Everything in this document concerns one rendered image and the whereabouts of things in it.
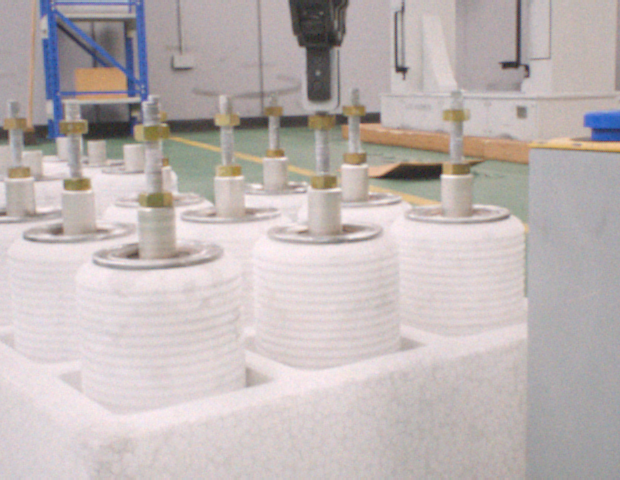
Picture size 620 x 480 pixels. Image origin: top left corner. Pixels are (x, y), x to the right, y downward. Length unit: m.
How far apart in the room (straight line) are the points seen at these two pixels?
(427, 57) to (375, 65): 2.35
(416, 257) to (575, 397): 0.17
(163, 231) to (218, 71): 6.62
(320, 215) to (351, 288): 0.06
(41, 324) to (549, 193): 0.33
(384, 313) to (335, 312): 0.03
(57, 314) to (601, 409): 0.33
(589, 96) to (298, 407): 3.60
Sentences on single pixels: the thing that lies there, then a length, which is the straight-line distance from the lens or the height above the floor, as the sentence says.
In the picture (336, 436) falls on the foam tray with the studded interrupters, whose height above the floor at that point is 0.15.
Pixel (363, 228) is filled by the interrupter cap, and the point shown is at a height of 0.25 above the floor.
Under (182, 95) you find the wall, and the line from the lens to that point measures 7.11.
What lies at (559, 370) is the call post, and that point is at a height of 0.19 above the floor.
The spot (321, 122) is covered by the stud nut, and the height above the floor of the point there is 0.32.
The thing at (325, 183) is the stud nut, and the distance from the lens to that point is 0.61.
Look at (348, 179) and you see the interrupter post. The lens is 0.78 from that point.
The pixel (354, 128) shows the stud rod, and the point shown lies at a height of 0.31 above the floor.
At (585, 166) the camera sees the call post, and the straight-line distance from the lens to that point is 0.52.
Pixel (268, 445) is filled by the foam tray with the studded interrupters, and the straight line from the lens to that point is 0.54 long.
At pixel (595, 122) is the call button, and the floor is 0.32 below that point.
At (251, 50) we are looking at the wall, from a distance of 7.23.
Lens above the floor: 0.35
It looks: 9 degrees down
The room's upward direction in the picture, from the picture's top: 1 degrees counter-clockwise
